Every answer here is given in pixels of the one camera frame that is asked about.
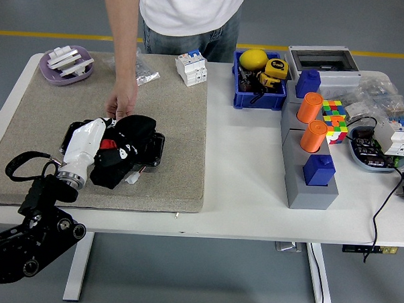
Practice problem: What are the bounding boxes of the colourful puzzle cube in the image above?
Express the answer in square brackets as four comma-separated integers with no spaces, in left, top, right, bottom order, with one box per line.
[321,99,348,119]
[322,115,350,147]

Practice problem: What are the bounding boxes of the blue plastic bin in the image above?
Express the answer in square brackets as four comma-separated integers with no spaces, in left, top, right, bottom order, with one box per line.
[230,50,291,112]

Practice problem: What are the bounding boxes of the white circuit breaker blue switch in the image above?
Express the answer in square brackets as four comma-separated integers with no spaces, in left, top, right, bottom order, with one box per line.
[372,113,404,158]
[174,48,210,88]

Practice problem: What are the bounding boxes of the purple dish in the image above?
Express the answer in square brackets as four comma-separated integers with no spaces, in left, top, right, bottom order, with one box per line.
[38,43,95,87]

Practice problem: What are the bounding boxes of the white table leg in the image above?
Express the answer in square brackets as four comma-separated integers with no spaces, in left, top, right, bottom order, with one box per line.
[303,242,336,303]
[62,231,95,302]

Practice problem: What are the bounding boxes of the clear bags of small parts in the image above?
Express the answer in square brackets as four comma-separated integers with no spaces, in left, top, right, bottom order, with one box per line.
[344,76,404,126]

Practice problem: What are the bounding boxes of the blue block with knob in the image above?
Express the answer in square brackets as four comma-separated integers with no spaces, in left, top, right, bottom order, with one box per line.
[294,68,322,100]
[302,154,337,188]

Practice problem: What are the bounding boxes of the black rag with red print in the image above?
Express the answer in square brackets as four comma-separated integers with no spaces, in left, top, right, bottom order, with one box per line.
[88,112,157,192]

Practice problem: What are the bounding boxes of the grey peg holder block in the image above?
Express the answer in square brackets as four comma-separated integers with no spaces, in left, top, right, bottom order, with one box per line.
[276,77,345,212]

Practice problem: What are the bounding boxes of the yellow black tape measure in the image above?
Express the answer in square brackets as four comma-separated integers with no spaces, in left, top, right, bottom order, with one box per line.
[257,71,283,90]

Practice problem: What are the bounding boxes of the black table control panel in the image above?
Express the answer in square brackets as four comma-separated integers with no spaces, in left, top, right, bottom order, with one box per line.
[342,243,399,255]

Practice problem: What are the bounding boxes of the glossy black panel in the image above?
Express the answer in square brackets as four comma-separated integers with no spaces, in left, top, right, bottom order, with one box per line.
[58,118,166,173]

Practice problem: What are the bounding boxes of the clear bag of screws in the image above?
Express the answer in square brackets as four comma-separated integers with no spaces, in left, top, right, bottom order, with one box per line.
[134,48,162,87]

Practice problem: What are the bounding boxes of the person's right hand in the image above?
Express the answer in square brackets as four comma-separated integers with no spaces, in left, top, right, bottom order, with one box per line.
[105,80,139,120]

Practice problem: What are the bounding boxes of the yellow ball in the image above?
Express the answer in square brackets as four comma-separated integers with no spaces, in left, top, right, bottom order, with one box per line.
[239,48,269,72]

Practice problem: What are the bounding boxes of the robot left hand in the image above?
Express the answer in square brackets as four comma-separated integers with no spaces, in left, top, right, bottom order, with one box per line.
[58,115,141,184]

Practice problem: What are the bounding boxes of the dark circuit board pile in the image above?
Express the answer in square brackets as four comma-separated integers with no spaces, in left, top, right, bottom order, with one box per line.
[351,129,397,170]

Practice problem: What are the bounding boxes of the white plastic clip part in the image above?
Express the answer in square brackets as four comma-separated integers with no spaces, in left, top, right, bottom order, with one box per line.
[46,44,84,70]
[58,56,95,79]

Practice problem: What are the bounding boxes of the grey-brown mat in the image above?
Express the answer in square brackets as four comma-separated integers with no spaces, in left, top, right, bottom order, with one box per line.
[0,46,212,215]

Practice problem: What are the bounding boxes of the orange cylinder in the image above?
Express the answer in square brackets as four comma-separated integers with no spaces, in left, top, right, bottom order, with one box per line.
[297,91,324,125]
[299,119,329,154]

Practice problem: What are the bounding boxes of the black cable under table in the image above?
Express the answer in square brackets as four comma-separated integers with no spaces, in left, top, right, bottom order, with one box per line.
[294,241,328,303]

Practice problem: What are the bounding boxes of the grey electrical enclosure box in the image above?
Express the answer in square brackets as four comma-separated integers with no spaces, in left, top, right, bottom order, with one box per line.
[283,44,364,99]

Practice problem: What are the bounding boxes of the light blue dish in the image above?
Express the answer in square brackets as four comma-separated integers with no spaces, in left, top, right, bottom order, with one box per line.
[346,125,404,175]

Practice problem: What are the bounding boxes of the person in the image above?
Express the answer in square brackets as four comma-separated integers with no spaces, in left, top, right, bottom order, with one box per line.
[136,0,245,63]

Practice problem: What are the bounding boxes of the white plug with coloured wires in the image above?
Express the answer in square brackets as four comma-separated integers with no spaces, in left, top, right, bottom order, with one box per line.
[125,168,147,185]

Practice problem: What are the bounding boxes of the yellow round tape measure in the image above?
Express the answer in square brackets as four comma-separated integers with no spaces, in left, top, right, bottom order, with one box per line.
[264,58,290,81]

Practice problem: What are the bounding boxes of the black power cable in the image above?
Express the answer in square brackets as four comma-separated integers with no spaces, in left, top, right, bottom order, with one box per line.
[339,115,404,265]

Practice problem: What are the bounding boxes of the white terminal block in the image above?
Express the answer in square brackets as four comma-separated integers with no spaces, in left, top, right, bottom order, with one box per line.
[344,100,371,122]

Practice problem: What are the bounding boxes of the dark hand tool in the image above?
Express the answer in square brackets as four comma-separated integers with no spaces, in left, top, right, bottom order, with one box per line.
[235,66,260,94]

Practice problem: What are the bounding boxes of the metal bracket under table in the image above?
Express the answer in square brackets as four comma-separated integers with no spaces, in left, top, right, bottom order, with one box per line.
[274,241,303,253]

